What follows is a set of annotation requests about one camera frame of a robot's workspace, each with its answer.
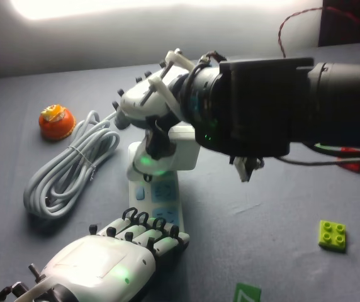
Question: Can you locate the orange toy cake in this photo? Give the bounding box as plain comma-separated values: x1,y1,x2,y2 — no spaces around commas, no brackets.
38,104,76,141

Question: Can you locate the black cable with connector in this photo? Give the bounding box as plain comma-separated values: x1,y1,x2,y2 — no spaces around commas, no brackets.
276,155,360,167

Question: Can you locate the green cable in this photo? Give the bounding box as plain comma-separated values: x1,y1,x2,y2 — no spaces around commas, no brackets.
312,142,360,155

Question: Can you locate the grey coiled power cord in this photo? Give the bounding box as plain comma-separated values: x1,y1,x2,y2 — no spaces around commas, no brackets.
23,109,127,218

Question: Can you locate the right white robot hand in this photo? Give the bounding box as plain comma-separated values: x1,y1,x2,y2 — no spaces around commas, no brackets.
111,69,183,184

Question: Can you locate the green number cube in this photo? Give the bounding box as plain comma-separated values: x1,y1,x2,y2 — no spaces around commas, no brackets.
232,282,262,302

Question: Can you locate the red-black twisted wire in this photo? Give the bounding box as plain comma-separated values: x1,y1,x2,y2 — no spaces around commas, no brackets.
276,6,360,59

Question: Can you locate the white charger plug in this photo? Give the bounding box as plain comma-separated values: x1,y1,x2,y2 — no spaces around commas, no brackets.
167,124,201,172

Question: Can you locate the red stud block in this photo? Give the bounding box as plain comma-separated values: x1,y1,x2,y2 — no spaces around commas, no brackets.
339,146,360,173

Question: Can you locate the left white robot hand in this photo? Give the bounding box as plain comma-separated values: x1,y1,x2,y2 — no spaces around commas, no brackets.
41,207,191,302

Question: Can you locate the lime green stud block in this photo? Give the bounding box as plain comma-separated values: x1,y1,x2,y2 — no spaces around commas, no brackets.
317,220,348,254

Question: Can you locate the white power strip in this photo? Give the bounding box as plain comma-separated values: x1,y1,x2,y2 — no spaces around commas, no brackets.
127,169,186,240

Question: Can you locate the grey table cloth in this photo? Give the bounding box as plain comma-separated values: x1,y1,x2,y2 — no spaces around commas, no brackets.
0,40,360,302

